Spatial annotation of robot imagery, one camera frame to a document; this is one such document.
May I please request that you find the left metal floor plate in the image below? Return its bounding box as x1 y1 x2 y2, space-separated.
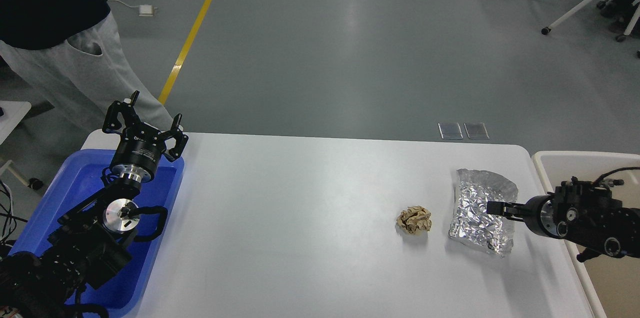
438 122 464 140

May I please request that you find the blue plastic bin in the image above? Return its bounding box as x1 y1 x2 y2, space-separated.
10 149 185 317

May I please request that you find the white side table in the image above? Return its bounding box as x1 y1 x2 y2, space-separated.
0 101 33 186

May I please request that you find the white power adapter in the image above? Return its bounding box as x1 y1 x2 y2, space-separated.
137 5 156 17

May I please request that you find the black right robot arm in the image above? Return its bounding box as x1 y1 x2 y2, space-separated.
486 167 640 262

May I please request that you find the beige plastic bin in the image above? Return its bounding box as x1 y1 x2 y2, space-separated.
532 151 640 317

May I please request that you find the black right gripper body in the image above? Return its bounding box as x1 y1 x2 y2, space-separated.
524 195 566 238

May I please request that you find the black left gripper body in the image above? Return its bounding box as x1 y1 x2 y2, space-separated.
109 129 166 183

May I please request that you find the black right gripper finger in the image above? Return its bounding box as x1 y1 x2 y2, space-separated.
486 201 530 220

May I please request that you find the silver foil bag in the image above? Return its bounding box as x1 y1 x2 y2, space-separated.
448 168 519 258

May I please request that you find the right metal floor plate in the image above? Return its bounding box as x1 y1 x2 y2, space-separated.
464 123 490 140

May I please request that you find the crumpled brown paper ball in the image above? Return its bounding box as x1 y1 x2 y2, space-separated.
396 206 433 235

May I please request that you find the metal floor plate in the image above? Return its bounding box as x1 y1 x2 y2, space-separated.
464 123 490 140
438 122 464 140

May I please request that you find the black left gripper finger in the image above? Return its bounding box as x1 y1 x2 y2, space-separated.
158 114 189 162
102 91 143 135

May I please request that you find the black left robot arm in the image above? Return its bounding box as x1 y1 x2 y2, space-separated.
1 91 189 317

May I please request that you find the black office chair base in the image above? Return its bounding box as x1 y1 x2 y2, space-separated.
599 0 639 35

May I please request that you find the person in grey trousers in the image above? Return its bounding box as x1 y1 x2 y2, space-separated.
0 0 173 131

